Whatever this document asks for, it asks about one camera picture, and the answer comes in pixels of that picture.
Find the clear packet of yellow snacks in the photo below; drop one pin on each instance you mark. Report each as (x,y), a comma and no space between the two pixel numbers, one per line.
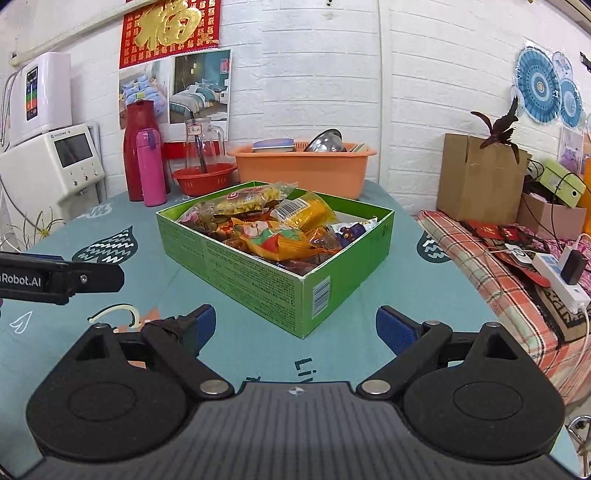
(249,201)

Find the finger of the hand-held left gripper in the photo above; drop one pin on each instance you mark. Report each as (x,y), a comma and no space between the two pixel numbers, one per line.
(101,278)

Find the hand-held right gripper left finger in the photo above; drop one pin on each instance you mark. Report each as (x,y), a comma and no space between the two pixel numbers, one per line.
(201,325)

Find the purple leafy plant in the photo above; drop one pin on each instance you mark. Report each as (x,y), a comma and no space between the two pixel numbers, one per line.
(501,127)

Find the red plastic basket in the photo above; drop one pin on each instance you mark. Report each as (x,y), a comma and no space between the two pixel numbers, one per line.
(203,182)

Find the medium blue paper fan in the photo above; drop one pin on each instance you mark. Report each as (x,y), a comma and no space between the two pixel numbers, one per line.
(571,104)

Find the orange bag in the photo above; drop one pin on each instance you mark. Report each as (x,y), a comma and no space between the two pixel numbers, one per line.
(585,184)

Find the green cardboard box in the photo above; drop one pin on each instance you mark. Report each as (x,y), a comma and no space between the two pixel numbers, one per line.
(258,286)

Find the dark red date packet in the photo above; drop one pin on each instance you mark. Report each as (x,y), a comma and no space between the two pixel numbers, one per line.
(300,266)

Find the steel bowl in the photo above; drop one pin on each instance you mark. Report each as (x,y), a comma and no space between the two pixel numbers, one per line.
(325,143)

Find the black stirring spoon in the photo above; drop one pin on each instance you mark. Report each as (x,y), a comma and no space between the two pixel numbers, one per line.
(201,154)

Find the green shoe box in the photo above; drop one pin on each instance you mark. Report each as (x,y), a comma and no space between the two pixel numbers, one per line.
(561,182)

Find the red envelope stack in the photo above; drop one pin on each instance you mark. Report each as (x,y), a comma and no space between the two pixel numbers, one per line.
(489,230)

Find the red rack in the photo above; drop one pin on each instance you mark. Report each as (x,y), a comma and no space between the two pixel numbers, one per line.
(175,150)

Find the pink cardboard box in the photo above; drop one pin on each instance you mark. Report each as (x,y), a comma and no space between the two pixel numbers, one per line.
(545,217)

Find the wall calendar poster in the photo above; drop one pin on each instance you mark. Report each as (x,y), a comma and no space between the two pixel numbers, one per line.
(198,87)

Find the orange plastic basin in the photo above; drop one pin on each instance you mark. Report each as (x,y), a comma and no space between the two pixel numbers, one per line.
(300,173)

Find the red thermos jug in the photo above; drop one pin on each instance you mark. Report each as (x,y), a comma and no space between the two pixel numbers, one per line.
(134,152)

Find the blue plate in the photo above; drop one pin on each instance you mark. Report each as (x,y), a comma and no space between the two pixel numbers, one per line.
(272,145)

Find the checked cloth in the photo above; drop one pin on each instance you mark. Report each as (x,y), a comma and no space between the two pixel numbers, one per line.
(498,286)

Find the green leafy plant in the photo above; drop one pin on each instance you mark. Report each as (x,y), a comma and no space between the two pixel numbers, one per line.
(41,229)

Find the clear packet of orange snacks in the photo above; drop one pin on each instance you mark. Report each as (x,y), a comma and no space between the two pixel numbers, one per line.
(325,242)

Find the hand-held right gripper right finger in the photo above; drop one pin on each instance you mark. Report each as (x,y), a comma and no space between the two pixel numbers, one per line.
(397,327)

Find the blue snack packet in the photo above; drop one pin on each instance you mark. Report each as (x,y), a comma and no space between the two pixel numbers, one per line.
(353,230)

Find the white machine with screen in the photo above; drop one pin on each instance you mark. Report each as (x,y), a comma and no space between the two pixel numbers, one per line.
(27,175)

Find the small wall picture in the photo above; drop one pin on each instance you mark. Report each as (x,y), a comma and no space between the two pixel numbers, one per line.
(572,152)

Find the pink-edged seed packet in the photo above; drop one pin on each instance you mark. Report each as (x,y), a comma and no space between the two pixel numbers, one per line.
(203,219)

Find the pink bottle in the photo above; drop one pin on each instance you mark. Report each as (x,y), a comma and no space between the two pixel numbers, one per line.
(152,175)

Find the teal printed tablecloth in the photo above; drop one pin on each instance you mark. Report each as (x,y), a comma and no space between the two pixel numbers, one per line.
(438,286)

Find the orange green snack packet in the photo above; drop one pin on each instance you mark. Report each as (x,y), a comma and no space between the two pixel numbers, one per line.
(272,242)

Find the white power strip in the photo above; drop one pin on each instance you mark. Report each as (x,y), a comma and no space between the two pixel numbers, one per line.
(549,267)

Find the brown cardboard box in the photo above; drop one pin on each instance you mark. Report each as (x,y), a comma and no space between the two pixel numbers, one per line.
(480,184)

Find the small blue paper fan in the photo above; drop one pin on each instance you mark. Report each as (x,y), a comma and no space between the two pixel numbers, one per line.
(562,64)

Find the yellow clear snack packet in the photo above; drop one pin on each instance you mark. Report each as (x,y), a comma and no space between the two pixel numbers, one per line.
(314,210)

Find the glass pitcher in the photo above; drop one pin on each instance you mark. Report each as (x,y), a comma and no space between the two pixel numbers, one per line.
(212,147)

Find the large blue paper fan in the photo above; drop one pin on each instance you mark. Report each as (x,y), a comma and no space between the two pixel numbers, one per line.
(538,85)

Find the white water purifier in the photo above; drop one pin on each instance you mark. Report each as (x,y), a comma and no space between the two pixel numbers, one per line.
(46,92)

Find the black charger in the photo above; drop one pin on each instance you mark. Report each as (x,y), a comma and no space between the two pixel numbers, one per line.
(575,267)

